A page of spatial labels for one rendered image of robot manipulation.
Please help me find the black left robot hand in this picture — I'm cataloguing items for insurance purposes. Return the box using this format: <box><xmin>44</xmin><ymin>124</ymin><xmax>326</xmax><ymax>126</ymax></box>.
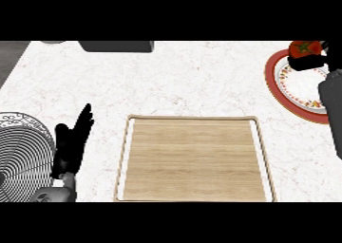
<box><xmin>50</xmin><ymin>103</ymin><xmax>96</xmax><ymax>180</ymax></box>

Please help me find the red rimmed floral plate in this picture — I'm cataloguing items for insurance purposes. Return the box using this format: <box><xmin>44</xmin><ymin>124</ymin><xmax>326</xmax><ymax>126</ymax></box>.
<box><xmin>264</xmin><ymin>48</ymin><xmax>330</xmax><ymax>125</ymax></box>

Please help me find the red tomato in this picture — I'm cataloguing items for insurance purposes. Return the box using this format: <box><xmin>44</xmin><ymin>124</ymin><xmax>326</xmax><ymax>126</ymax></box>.
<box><xmin>287</xmin><ymin>41</ymin><xmax>324</xmax><ymax>60</ymax></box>

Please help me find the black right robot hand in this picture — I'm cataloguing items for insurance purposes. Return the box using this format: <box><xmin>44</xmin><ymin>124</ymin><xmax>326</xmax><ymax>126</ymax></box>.
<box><xmin>286</xmin><ymin>41</ymin><xmax>342</xmax><ymax>72</ymax></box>

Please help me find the black and white striped plate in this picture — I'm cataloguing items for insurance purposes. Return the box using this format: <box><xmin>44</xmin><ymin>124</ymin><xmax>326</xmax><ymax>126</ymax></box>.
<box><xmin>0</xmin><ymin>111</ymin><xmax>57</xmax><ymax>203</ymax></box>

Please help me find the dark grey appliance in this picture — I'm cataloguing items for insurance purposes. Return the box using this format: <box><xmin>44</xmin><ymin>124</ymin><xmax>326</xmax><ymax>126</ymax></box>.
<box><xmin>78</xmin><ymin>41</ymin><xmax>156</xmax><ymax>53</ymax></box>

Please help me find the wooden tray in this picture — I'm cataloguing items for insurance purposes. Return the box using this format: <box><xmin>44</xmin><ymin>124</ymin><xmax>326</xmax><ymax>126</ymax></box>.
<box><xmin>113</xmin><ymin>115</ymin><xmax>277</xmax><ymax>203</ymax></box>

